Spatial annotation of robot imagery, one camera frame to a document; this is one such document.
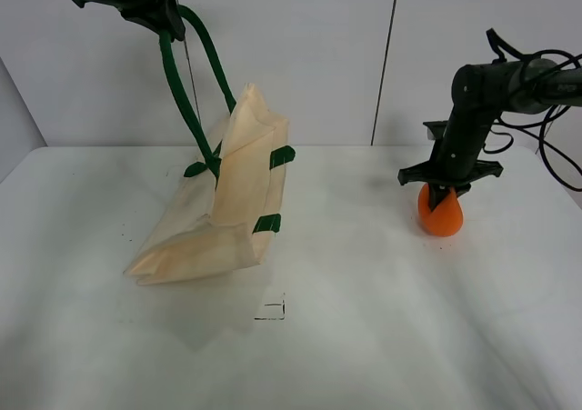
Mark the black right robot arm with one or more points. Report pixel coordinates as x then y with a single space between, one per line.
480 95

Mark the white linen bag green handles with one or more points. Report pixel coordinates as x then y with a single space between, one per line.
226 210

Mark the orange fruit with stem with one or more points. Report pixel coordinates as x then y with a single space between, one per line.
447 217

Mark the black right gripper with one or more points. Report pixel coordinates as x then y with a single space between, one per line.
453 161

